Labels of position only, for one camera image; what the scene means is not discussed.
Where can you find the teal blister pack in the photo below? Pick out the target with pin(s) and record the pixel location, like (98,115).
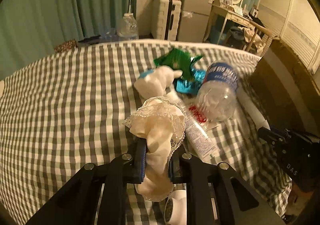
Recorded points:
(187,85)

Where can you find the cream dressing table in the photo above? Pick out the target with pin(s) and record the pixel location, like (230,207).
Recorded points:
(232,16)

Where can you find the grey checked bedsheet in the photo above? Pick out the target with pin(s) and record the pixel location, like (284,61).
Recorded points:
(62,102)

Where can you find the green snack wrapper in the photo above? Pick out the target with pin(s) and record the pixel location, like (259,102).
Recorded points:
(180,62)

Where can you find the pack of small water bottles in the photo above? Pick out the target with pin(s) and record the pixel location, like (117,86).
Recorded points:
(108,36)

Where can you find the clear bottle with blue label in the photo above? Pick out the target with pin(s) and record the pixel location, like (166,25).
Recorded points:
(220,90)

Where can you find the large clear water jug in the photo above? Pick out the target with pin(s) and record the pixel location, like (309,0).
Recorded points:
(128,27)

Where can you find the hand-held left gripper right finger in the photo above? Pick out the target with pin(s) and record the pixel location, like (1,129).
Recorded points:
(172,170)

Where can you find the white plush toy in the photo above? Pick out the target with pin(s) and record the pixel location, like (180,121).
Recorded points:
(155,81)

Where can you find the grey mini fridge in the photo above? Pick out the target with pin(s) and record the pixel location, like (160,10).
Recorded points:
(195,15)

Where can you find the brown patterned pouch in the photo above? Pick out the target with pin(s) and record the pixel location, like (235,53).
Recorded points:
(65,45)

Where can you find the white lace cloth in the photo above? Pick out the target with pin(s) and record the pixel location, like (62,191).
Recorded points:
(160,127)

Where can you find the white panelled furniture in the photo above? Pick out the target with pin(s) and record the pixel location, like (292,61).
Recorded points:
(295,22)

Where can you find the white red sachet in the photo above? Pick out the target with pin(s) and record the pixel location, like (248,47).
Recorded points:
(197,115)

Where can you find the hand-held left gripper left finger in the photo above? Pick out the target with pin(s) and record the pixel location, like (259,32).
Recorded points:
(143,162)

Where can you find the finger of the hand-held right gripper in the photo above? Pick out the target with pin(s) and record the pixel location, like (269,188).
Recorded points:
(271,133)

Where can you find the white suitcase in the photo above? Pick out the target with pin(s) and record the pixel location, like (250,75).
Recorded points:
(165,18)

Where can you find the pale clothes heap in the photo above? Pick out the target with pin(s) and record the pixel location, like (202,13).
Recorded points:
(253,37)

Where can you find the dark flat object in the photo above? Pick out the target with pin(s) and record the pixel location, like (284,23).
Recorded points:
(88,39)

